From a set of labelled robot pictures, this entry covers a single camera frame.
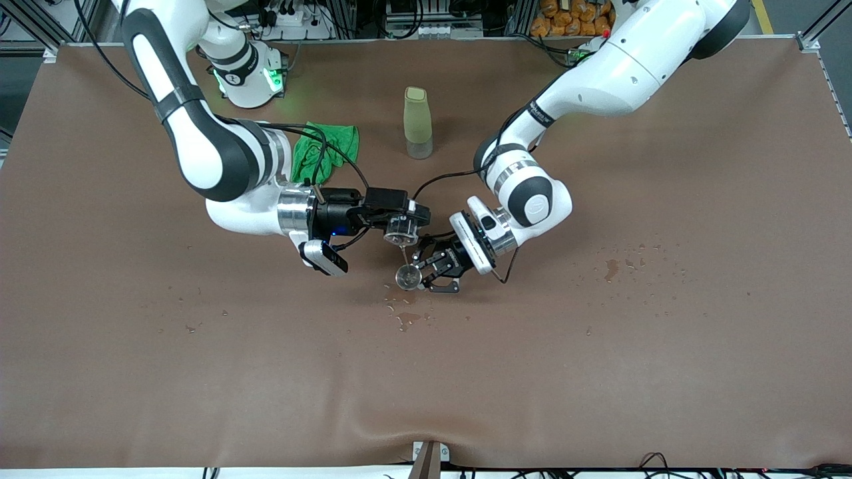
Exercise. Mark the brown table mat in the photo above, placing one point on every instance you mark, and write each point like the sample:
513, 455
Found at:
466, 386

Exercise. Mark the clear glass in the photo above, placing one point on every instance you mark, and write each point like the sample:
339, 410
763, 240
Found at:
407, 277

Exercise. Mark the brown liquid puddle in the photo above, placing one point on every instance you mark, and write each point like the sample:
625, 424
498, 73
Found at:
407, 318

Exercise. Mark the green cloth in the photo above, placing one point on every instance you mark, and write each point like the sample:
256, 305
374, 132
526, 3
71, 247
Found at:
339, 143

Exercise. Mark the pile of orange items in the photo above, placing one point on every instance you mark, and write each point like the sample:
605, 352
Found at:
552, 23

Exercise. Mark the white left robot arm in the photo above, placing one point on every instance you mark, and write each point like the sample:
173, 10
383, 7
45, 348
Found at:
626, 66

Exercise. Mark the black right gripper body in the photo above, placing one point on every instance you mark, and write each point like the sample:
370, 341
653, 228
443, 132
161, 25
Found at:
336, 212

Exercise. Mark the metal table edge bracket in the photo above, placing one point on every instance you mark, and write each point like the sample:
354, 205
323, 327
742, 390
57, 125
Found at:
429, 462

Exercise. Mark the clear glass measuring cup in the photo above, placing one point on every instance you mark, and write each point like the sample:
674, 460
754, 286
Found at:
401, 233

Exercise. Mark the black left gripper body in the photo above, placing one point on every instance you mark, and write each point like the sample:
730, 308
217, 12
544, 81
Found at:
454, 257

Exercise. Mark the white power strip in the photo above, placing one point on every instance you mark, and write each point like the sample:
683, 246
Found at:
293, 20

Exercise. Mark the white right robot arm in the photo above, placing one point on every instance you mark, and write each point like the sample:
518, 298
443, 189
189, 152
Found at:
200, 153

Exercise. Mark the olive green bottle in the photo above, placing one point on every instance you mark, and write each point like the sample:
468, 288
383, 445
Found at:
417, 120

